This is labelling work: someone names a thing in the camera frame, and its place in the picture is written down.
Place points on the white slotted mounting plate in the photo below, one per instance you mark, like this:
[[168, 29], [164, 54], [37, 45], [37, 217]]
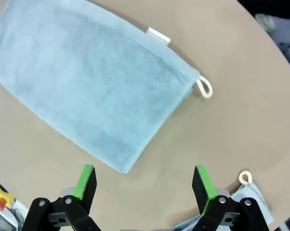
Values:
[[21, 205]]

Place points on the light blue terry towel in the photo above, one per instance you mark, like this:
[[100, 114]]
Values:
[[253, 193], [87, 84]]

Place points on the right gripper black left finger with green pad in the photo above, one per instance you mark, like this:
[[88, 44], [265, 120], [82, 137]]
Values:
[[83, 185]]

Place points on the yellow emergency stop button box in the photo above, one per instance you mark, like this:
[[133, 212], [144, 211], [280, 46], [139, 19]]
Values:
[[3, 192]]

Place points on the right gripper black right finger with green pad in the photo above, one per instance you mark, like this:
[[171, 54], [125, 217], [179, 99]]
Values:
[[203, 187]]

